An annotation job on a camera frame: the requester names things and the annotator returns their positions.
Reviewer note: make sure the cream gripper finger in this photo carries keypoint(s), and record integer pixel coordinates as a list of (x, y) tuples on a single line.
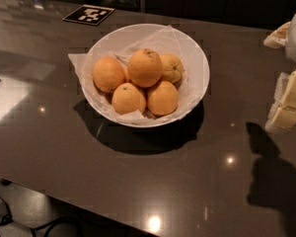
[(282, 114), (277, 38)]

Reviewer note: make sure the orange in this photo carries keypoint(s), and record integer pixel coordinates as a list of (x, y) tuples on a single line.
[(145, 67), (173, 68), (128, 98), (162, 98), (108, 74)]

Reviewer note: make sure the white ceramic bowl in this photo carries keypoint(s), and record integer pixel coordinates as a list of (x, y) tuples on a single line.
[(194, 63)]

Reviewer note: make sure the white paper liner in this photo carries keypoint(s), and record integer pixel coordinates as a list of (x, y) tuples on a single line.
[(154, 38)]

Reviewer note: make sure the black white marker card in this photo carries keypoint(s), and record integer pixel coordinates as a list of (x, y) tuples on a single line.
[(89, 15)]

